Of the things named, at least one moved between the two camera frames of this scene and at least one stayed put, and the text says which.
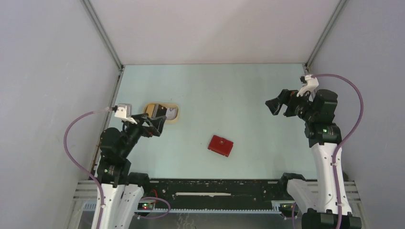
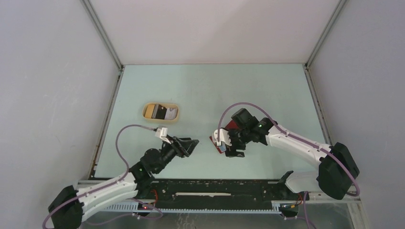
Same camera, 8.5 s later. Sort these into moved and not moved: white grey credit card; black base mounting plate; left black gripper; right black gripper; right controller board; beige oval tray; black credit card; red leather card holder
Moved: left black gripper; red leather card holder; right black gripper
Not moved: black base mounting plate; right controller board; white grey credit card; beige oval tray; black credit card
